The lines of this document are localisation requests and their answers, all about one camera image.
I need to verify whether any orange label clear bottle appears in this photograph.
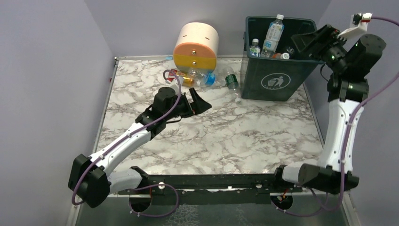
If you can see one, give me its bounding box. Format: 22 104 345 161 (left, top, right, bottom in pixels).
272 52 290 60

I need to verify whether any green label bottle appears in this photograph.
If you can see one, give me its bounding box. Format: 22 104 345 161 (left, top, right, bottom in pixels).
223 66 242 104

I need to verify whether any white label long bottle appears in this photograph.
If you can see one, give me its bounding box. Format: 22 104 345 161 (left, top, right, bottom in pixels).
260 14 284 58

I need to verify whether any white blue label bottle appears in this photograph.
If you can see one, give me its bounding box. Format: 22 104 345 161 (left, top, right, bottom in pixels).
249 39 261 57

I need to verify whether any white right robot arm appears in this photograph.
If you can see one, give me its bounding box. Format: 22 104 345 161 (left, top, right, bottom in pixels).
275 19 386 194

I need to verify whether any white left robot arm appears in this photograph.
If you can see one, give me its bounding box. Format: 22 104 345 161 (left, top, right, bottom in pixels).
68 87 212 208

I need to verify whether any dark green plastic bin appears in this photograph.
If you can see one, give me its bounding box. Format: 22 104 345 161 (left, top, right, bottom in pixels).
240 16 323 101

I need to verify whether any red gold label bottle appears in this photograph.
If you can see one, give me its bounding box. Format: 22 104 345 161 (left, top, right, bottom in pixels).
176 71 195 87

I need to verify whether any blue cap clear bottle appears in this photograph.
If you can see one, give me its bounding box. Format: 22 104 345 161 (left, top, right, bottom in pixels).
187 68 216 87

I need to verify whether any cream orange round drawer box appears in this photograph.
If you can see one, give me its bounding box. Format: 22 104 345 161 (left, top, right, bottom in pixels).
172 22 219 73

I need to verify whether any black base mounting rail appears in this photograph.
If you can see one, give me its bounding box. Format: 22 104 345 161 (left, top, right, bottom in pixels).
117 167 302 210

